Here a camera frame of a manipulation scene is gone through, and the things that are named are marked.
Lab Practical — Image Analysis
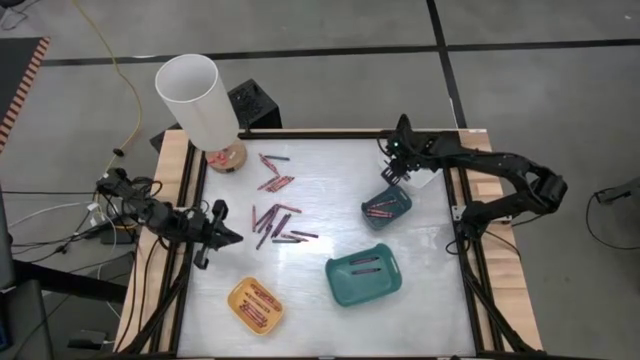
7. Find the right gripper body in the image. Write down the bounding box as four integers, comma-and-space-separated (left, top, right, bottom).
384, 130, 426, 172

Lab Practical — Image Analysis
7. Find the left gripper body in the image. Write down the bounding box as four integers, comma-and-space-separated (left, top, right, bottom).
187, 198, 230, 271

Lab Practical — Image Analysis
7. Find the white plastic bin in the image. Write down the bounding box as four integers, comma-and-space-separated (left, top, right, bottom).
377, 149, 445, 190

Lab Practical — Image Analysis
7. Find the small teal plastic bin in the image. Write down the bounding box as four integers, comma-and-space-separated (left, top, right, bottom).
360, 184, 414, 231

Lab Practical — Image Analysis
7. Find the yellow plastic bin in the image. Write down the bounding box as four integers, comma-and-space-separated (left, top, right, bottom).
226, 276, 286, 337

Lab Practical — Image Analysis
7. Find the round wooden lamp base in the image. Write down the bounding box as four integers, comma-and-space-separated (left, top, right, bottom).
204, 139, 249, 175

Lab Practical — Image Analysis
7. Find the large teal plastic bin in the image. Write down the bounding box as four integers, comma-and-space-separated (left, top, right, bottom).
324, 243, 404, 308

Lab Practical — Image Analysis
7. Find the white cylindrical lamp shade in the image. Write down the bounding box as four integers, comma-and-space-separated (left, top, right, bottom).
154, 52, 241, 153

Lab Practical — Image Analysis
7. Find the black speaker box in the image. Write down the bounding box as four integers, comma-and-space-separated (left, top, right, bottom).
227, 77, 284, 130

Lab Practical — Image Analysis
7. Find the grey floor stand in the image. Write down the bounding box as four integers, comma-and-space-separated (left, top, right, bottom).
0, 184, 56, 360

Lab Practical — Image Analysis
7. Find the grey floor device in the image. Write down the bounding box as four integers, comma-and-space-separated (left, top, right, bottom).
593, 177, 640, 206

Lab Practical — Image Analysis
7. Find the black mat striped edge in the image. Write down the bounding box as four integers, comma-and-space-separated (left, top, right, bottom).
0, 35, 53, 154

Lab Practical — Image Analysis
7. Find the yellow cable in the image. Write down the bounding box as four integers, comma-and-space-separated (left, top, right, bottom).
69, 0, 145, 171

